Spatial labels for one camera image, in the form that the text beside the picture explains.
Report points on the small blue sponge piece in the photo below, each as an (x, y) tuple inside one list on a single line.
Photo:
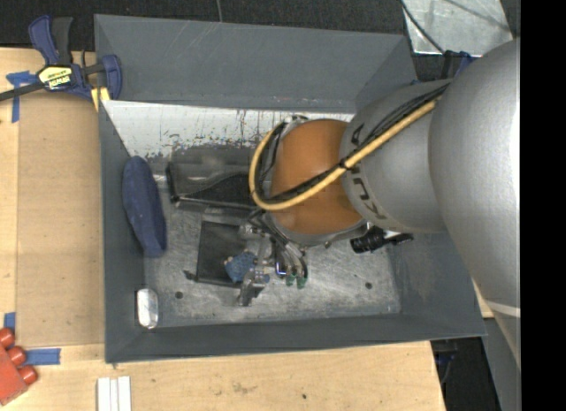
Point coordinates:
[(241, 265)]

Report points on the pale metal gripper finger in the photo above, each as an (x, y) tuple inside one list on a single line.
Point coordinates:
[(251, 287)]

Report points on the grey metal bin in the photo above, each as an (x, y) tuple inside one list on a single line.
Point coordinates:
[(221, 64)]

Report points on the black open tray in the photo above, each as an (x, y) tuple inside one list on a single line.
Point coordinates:
[(208, 188)]

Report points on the dark blue oval pad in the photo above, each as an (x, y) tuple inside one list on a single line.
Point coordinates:
[(143, 206)]

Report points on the small clear plastic block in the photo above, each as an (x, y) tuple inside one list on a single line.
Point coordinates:
[(147, 307)]

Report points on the black cylinder on white bracket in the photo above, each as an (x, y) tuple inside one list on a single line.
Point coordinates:
[(369, 241)]

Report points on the pale wood flat board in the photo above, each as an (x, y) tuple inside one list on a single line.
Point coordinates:
[(57, 223)]

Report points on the black flat square plate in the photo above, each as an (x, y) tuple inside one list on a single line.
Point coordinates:
[(216, 250)]

